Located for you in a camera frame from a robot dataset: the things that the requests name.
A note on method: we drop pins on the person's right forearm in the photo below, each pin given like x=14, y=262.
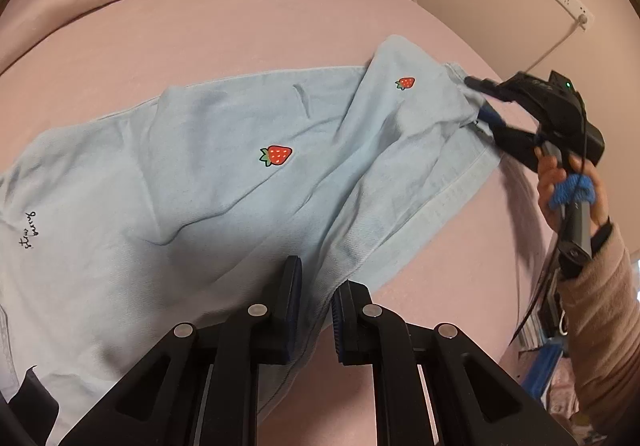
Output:
x=605, y=316

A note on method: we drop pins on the blue fuzzy trigger cover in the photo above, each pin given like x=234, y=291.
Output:
x=567, y=191

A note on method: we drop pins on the stack of books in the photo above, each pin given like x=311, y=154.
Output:
x=542, y=316

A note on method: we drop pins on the light blue strawberry pants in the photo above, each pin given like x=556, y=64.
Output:
x=200, y=186

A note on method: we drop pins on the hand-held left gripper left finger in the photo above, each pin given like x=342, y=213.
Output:
x=294, y=276

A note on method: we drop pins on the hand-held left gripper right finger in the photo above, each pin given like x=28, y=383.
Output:
x=338, y=316

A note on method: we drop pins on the black flap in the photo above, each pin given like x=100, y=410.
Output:
x=30, y=401

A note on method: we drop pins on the pink bed sheet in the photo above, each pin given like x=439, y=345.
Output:
x=250, y=41

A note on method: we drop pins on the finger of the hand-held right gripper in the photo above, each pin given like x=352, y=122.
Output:
x=489, y=119
x=482, y=85

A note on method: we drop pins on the person's right hand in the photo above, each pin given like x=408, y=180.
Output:
x=547, y=176

